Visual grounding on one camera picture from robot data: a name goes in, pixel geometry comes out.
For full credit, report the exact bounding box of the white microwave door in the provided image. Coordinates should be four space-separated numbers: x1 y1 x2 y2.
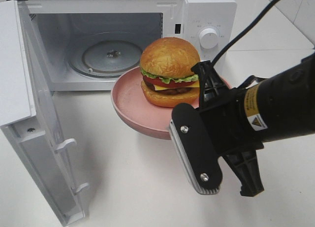
0 0 89 227

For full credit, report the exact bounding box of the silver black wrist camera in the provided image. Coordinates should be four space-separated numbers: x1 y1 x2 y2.
169 103 222 195

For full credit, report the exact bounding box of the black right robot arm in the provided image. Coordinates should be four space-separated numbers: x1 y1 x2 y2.
198 54 315 196

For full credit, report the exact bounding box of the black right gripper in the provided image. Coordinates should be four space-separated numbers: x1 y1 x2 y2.
191 61 265 196

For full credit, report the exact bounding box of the white microwave oven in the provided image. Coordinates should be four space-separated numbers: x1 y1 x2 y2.
6 0 237 91

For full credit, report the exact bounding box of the white upper microwave knob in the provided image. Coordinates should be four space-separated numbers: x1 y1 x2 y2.
199 28 219 49

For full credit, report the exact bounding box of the toy burger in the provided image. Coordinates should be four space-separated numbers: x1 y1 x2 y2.
140 37 200 108

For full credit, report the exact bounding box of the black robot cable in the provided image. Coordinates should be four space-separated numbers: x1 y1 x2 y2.
210 0 298 66

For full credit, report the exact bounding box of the glass microwave turntable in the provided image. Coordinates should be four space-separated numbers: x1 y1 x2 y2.
66 32 143 78

